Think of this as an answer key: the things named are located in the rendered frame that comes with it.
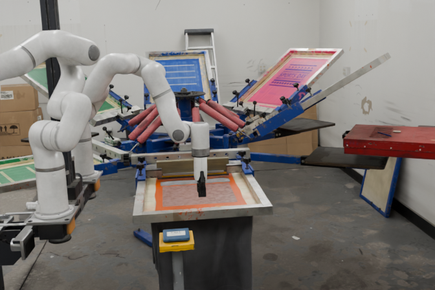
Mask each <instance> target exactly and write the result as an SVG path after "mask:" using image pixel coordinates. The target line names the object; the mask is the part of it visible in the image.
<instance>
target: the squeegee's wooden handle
mask: <svg viewBox="0 0 435 290"><path fill-rule="evenodd" d="M227 164H229V158H228V157H211V158H207V171H212V170H224V172H226V171H227ZM157 168H162V175H163V174H164V173H181V172H194V159H177V160H166V161H157Z"/></svg>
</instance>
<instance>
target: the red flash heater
mask: <svg viewBox="0 0 435 290"><path fill-rule="evenodd" d="M393 131H401V132H400V133H394V132H393ZM378 132H381V133H385V134H387V135H391V136H392V137H390V136H387V135H383V134H380V133H378ZM343 147H344V154H354V155H373V156H383V157H402V158H412V159H431V160H435V128H426V127H410V126H381V125H366V124H356V125H354V127H353V128H352V129H351V130H350V132H349V133H348V134H347V135H346V136H345V137H344V138H343Z"/></svg>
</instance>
